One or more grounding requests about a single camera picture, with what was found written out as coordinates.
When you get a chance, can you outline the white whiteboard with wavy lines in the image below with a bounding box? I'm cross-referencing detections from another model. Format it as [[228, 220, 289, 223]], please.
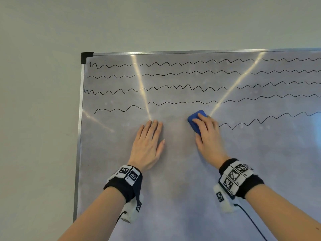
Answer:
[[73, 48, 321, 241]]

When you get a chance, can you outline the blue whiteboard eraser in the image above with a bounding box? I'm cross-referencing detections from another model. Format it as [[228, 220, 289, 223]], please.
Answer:
[[187, 110, 208, 136]]

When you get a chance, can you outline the black wristband with marker tags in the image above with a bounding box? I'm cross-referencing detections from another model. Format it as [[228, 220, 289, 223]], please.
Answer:
[[103, 165, 143, 203], [218, 158, 265, 200]]

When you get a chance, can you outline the white wrist camera unit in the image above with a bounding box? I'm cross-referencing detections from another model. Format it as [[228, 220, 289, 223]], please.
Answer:
[[120, 193, 145, 224], [213, 184, 241, 214]]

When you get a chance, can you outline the person's left hand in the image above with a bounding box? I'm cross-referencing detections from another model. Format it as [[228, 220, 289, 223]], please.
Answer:
[[127, 119, 166, 173]]

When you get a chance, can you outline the person's left forearm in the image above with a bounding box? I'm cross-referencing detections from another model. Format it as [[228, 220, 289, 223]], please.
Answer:
[[58, 186, 126, 241]]

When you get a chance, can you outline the person's right hand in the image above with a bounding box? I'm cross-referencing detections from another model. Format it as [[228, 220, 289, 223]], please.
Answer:
[[192, 113, 231, 170]]

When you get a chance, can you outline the person's right forearm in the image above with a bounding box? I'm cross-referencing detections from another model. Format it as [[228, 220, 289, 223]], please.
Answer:
[[244, 184, 321, 241]]

